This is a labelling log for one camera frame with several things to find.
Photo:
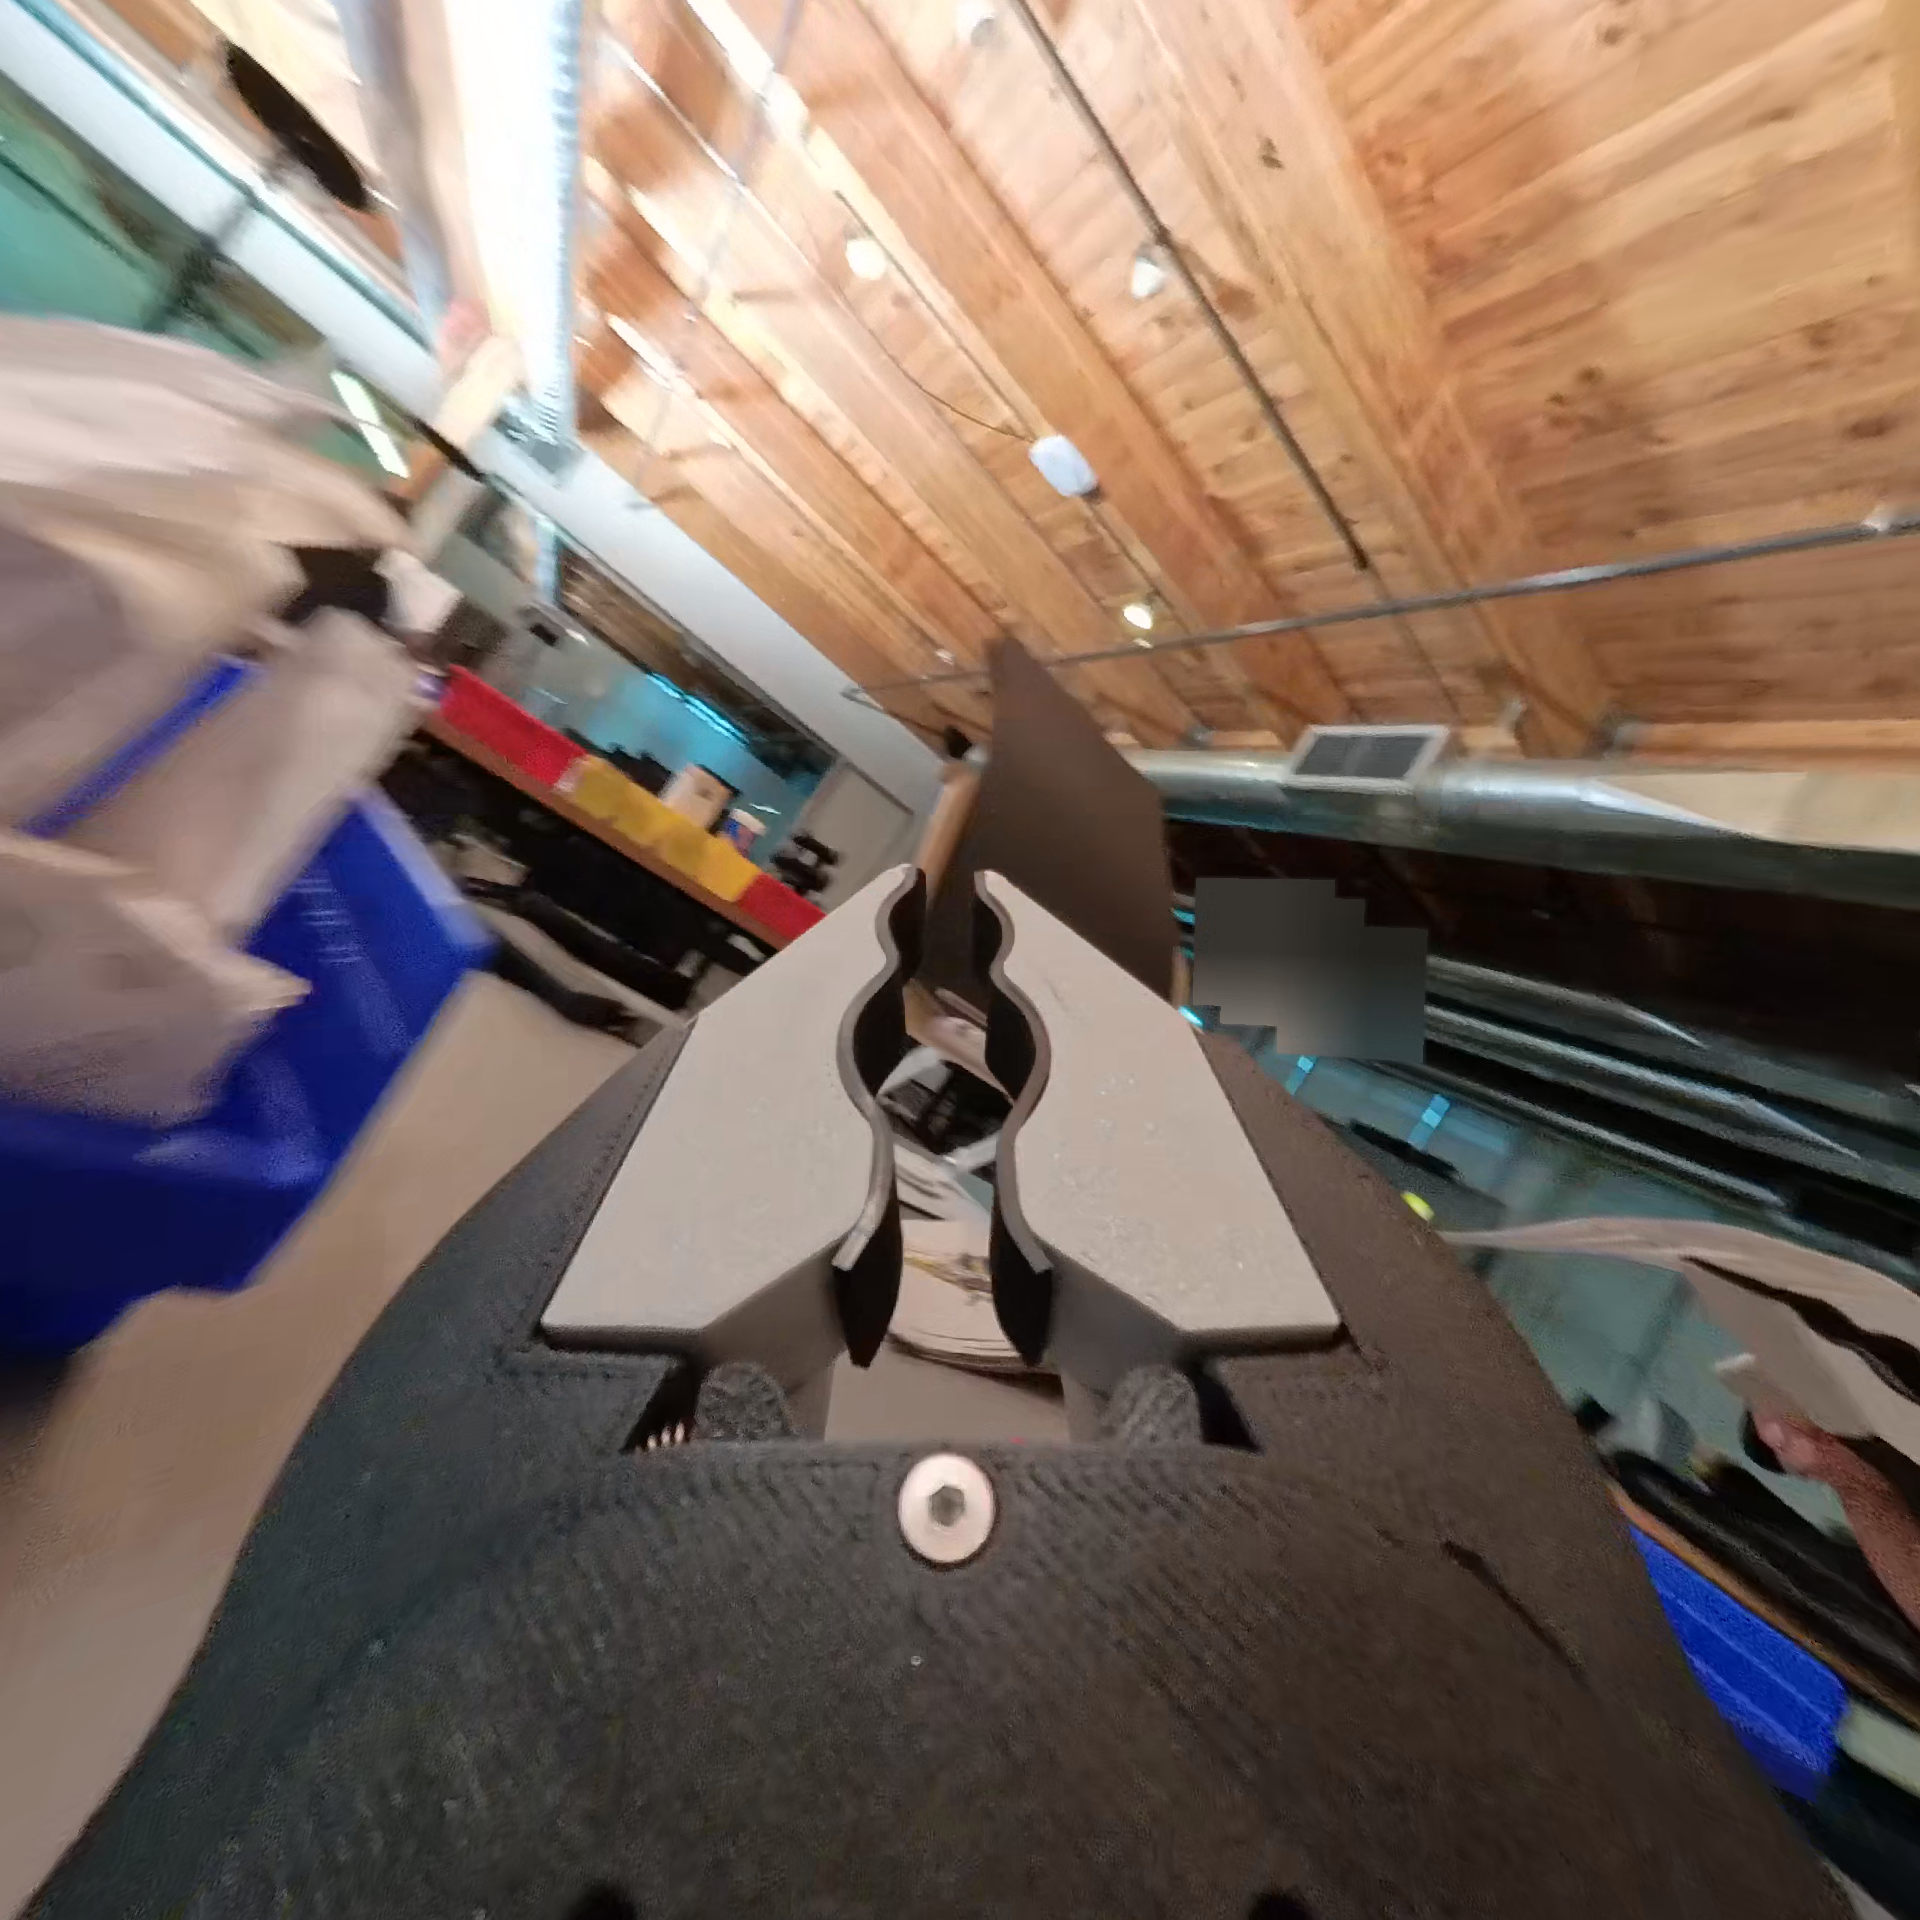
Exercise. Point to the white track spotlight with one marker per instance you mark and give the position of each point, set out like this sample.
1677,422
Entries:
1147,272

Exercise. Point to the black ceiling conduit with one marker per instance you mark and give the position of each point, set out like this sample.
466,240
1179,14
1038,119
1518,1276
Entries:
1200,300

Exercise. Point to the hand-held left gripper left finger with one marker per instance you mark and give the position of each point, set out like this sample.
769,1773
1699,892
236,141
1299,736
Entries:
721,1171

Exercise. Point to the cream cardboard box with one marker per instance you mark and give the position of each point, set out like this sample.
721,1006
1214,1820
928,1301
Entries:
693,791

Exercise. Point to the yellow plastic bin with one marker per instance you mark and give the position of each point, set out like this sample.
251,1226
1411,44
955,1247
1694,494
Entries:
686,852
726,874
595,787
643,812

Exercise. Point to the large white printed paper bag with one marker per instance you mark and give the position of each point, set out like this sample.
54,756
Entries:
148,452

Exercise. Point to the white ceiling sensor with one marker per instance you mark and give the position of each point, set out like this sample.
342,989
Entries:
1061,467

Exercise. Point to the blue plastic bin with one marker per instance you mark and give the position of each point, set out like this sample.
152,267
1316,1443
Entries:
1739,1666
345,932

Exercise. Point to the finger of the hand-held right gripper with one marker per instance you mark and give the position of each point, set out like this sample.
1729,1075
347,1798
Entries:
1821,1381
1723,1239

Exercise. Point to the lego instruction booklet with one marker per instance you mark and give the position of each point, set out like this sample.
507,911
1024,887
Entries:
944,1314

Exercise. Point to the grey duct with vent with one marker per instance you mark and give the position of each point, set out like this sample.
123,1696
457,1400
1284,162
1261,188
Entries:
1499,804

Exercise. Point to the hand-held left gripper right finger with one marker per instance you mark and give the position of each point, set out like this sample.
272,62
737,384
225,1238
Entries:
1154,1171

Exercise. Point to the row of red yellow bins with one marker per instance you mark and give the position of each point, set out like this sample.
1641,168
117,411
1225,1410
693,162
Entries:
629,848

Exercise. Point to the long red plastic bin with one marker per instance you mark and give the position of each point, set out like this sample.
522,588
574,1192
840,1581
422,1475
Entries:
782,907

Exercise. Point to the round black ceiling lamp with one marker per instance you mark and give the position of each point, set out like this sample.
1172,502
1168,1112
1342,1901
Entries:
300,128

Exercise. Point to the metal ceiling rod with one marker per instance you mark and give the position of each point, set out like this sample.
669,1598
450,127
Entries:
1499,596

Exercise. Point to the person's right hand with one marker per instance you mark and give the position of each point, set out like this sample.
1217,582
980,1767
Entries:
1868,1516

